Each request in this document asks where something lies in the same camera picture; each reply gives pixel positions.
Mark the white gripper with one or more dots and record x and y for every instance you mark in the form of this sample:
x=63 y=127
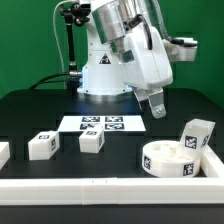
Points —
x=146 y=69

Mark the white round stool seat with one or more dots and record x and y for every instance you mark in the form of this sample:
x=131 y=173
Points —
x=162 y=159

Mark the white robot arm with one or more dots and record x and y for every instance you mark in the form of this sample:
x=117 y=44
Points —
x=110 y=22

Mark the white marker sheet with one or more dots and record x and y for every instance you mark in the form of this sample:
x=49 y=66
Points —
x=128 y=123

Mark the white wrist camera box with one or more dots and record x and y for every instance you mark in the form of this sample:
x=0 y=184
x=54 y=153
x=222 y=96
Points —
x=182 y=49

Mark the white right fence wall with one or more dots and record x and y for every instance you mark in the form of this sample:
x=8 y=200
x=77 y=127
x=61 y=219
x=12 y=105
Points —
x=211 y=164

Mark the white fence wall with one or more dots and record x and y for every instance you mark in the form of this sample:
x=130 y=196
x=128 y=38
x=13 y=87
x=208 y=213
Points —
x=211 y=164
x=116 y=191
x=4 y=153

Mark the white front fence wall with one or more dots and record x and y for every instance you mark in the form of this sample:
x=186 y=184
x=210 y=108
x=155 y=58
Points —
x=116 y=191

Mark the black camera stand pole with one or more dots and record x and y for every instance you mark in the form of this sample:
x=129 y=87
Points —
x=77 y=14

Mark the white left fence wall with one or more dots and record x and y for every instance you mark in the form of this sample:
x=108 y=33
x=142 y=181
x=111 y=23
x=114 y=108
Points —
x=4 y=153

